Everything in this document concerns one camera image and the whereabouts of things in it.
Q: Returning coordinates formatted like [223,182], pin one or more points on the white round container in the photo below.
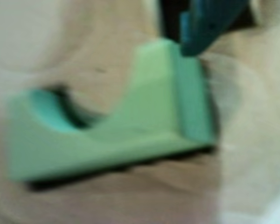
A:
[270,205]

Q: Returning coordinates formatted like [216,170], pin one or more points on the wooden shape-sorter lid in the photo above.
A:
[107,198]

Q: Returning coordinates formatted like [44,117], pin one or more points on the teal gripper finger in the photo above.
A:
[198,35]

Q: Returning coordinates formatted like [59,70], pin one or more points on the light green U-shaped block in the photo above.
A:
[142,116]

